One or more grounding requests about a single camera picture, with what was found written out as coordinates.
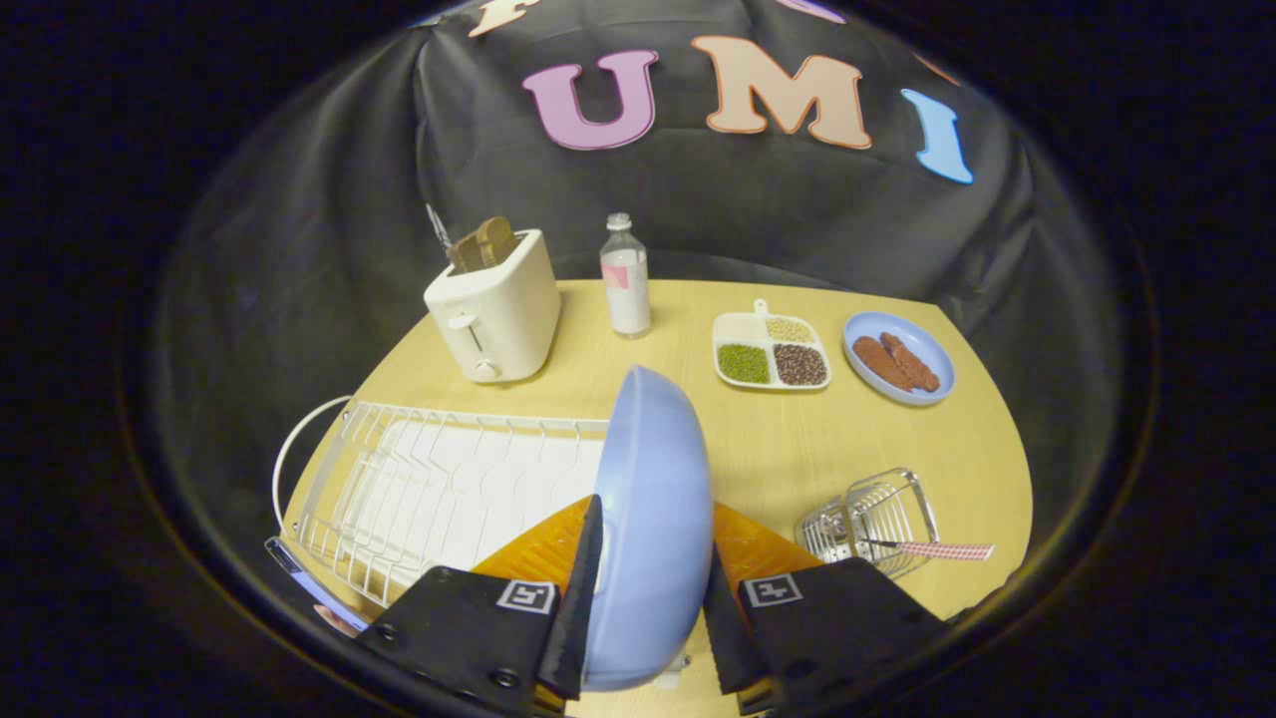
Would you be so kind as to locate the large blue plate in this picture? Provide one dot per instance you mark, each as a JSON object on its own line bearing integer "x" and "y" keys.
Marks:
{"x": 648, "y": 519}

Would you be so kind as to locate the clear bottle with white contents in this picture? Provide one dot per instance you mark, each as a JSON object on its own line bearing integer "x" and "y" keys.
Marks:
{"x": 628, "y": 299}

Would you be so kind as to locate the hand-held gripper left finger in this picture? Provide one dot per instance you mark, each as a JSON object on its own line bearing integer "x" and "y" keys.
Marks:
{"x": 576, "y": 598}

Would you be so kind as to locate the pile of yellow beans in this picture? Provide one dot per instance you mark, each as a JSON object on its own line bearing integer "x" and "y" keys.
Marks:
{"x": 790, "y": 329}

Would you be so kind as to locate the dark flat object blue edge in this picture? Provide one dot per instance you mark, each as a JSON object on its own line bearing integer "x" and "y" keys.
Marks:
{"x": 304, "y": 583}

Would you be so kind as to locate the white divided dish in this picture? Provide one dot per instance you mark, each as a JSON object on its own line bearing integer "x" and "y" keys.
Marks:
{"x": 768, "y": 344}

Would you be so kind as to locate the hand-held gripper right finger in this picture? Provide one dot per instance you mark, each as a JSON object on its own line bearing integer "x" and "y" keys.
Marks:
{"x": 723, "y": 638}

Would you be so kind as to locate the black backdrop cloth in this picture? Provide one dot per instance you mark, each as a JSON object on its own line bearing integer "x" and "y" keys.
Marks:
{"x": 758, "y": 219}

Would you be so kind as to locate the white toaster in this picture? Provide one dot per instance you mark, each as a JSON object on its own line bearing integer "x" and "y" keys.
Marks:
{"x": 503, "y": 319}

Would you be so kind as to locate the small blue oval plate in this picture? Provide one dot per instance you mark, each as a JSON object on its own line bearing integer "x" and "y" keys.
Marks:
{"x": 922, "y": 349}

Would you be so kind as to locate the pile of dark red beans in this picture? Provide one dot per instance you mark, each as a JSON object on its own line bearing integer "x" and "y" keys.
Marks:
{"x": 799, "y": 364}

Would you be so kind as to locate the brown bread slice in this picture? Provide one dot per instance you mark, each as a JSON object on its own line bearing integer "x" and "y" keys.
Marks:
{"x": 464, "y": 254}
{"x": 496, "y": 239}

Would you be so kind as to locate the pile of green beans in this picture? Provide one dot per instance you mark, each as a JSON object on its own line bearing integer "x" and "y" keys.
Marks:
{"x": 744, "y": 363}

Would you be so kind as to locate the brown sausage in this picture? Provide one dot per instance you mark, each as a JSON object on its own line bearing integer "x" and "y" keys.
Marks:
{"x": 912, "y": 364}
{"x": 879, "y": 363}

